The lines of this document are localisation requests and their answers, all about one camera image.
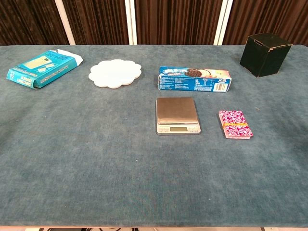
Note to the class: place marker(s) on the silver digital kitchen scale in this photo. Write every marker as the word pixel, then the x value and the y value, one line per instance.
pixel 176 111

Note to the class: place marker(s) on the white partition post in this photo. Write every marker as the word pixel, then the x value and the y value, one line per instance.
pixel 222 24
pixel 131 24
pixel 65 24

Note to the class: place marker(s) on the white flower-shaped coaster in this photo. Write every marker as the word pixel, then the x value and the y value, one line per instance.
pixel 115 73

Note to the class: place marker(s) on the small pink patterned packet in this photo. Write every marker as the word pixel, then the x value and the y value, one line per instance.
pixel 234 120

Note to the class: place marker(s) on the dark brown partition panel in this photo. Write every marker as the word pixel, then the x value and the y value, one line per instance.
pixel 29 21
pixel 175 21
pixel 98 21
pixel 276 16

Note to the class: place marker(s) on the blue tissue box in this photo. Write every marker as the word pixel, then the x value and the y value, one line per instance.
pixel 43 68

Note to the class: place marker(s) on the blue table cloth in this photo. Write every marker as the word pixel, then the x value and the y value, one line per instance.
pixel 96 156

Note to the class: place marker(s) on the black cardboard box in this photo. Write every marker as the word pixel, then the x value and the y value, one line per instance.
pixel 264 55

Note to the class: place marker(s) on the blue cookie box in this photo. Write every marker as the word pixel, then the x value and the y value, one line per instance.
pixel 192 83

